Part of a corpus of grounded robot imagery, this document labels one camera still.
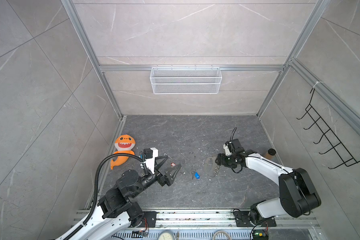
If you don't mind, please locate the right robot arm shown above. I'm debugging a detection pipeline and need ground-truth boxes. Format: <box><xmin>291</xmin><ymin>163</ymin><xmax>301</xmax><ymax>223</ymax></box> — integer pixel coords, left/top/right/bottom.
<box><xmin>215</xmin><ymin>151</ymin><xmax>322</xmax><ymax>226</ymax></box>

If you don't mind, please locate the white wire mesh basket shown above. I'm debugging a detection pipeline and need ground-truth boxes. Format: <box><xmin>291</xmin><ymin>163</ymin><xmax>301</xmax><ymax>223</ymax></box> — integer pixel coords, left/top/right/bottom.
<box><xmin>150</xmin><ymin>67</ymin><xmax>223</xmax><ymax>95</ymax></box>

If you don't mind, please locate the orange shark plush toy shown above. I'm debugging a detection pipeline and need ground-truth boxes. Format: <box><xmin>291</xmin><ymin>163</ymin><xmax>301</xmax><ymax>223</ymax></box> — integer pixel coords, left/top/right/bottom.
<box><xmin>110</xmin><ymin>135</ymin><xmax>136</xmax><ymax>170</ymax></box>

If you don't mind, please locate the brown spice bottle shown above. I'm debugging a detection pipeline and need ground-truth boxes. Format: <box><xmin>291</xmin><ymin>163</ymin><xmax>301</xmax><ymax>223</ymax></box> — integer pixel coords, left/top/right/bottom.
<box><xmin>264</xmin><ymin>148</ymin><xmax>277</xmax><ymax>160</ymax></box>

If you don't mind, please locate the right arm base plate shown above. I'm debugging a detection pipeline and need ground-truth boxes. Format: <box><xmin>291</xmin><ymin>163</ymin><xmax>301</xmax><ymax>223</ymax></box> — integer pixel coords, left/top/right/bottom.
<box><xmin>232</xmin><ymin>209</ymin><xmax>277</xmax><ymax>228</ymax></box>

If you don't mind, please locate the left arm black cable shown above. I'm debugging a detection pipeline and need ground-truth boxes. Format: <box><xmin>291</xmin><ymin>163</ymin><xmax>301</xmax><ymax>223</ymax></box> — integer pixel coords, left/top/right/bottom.
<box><xmin>62</xmin><ymin>152</ymin><xmax>148</xmax><ymax>240</ymax></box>

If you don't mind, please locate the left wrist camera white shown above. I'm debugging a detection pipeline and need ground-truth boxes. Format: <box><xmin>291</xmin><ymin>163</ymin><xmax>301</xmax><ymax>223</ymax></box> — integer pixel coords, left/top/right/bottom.
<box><xmin>142</xmin><ymin>148</ymin><xmax>159</xmax><ymax>174</ymax></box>

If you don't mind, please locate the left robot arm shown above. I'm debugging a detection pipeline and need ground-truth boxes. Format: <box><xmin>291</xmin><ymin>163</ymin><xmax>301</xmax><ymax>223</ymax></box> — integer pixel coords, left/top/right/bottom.
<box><xmin>59</xmin><ymin>153</ymin><xmax>182</xmax><ymax>240</ymax></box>

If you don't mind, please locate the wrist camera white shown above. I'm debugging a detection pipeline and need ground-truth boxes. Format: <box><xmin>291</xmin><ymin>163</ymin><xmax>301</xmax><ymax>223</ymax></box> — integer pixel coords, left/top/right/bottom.
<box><xmin>223</xmin><ymin>139</ymin><xmax>244</xmax><ymax>156</ymax></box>
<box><xmin>142</xmin><ymin>148</ymin><xmax>159</xmax><ymax>174</ymax></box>

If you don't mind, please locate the aluminium rail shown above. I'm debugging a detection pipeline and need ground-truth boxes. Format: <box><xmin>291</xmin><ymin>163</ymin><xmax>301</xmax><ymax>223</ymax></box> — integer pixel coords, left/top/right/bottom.
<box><xmin>71</xmin><ymin>208</ymin><xmax>320</xmax><ymax>232</ymax></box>

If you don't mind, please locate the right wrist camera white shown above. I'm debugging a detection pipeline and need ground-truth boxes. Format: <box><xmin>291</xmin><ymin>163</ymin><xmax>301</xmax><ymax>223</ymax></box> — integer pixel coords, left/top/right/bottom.
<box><xmin>223</xmin><ymin>139</ymin><xmax>244</xmax><ymax>156</ymax></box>

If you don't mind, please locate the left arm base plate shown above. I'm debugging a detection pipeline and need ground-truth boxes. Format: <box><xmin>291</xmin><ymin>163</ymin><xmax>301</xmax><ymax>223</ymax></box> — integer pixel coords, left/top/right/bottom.
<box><xmin>131</xmin><ymin>211</ymin><xmax>158</xmax><ymax>228</ymax></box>

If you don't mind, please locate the round gauge dial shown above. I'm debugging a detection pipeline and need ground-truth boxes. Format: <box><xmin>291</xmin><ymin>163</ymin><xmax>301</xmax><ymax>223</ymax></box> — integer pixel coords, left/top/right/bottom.
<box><xmin>157</xmin><ymin>230</ymin><xmax>177</xmax><ymax>240</ymax></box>

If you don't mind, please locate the black wire hook rack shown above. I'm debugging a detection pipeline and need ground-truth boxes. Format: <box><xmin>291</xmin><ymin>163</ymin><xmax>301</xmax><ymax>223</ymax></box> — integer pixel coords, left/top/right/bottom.
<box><xmin>297</xmin><ymin>88</ymin><xmax>360</xmax><ymax>170</ymax></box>

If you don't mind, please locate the silver metal plate keychain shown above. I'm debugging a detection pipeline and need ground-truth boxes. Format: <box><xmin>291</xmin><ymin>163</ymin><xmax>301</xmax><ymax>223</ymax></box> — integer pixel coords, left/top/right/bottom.
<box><xmin>203</xmin><ymin>157</ymin><xmax>218</xmax><ymax>178</ymax></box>

